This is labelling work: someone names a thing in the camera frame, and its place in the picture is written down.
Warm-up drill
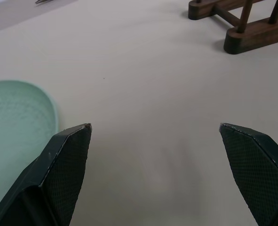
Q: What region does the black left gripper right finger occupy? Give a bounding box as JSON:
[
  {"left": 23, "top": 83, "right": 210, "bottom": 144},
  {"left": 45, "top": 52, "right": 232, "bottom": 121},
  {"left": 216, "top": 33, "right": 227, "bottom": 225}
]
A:
[{"left": 219, "top": 122, "right": 278, "bottom": 226}]

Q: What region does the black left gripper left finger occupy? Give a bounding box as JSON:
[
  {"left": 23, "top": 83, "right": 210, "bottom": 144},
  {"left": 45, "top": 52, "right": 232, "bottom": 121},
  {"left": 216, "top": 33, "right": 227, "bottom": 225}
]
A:
[{"left": 0, "top": 123, "right": 92, "bottom": 226}]

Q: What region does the dark wooden dish rack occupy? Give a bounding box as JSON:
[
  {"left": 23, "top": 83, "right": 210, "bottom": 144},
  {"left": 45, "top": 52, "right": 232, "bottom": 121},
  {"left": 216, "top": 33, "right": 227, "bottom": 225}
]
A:
[{"left": 188, "top": 0, "right": 278, "bottom": 55}]

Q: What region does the green plate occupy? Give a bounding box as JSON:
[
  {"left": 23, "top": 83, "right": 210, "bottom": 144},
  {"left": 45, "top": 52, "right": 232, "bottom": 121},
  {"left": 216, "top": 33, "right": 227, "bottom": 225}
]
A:
[{"left": 0, "top": 80, "right": 60, "bottom": 212}]

